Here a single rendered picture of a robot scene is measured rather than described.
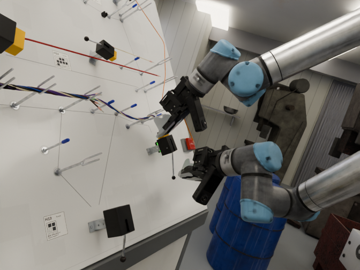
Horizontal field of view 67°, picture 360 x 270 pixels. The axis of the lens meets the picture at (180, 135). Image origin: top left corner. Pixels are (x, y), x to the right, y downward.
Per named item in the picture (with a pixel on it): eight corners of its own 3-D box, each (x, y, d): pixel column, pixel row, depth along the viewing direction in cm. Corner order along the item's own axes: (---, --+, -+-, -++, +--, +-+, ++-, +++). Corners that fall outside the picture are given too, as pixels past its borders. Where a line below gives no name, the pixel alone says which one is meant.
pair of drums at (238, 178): (268, 242, 310) (294, 179, 298) (260, 299, 209) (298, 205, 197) (215, 217, 332) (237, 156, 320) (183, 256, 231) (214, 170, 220)
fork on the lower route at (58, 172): (59, 177, 62) (102, 162, 55) (52, 173, 61) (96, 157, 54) (62, 170, 63) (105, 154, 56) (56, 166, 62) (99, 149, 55)
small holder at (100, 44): (74, 39, 79) (90, 27, 76) (98, 56, 86) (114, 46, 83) (72, 51, 77) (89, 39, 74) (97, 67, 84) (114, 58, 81)
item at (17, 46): (6, 33, 54) (14, 25, 52) (17, 39, 56) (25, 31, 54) (3, 51, 52) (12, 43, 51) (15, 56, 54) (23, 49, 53)
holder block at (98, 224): (95, 268, 63) (127, 264, 58) (86, 214, 65) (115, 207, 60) (110, 260, 67) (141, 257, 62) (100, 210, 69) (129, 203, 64)
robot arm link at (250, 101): (248, 109, 71) (218, 80, 71) (247, 109, 82) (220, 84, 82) (271, 86, 69) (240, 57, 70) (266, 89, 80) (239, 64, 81)
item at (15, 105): (19, 110, 59) (60, 85, 52) (10, 109, 57) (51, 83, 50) (17, 101, 59) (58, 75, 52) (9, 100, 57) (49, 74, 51)
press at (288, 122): (274, 181, 641) (311, 87, 607) (283, 196, 539) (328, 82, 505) (225, 164, 656) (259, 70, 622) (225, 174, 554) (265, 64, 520)
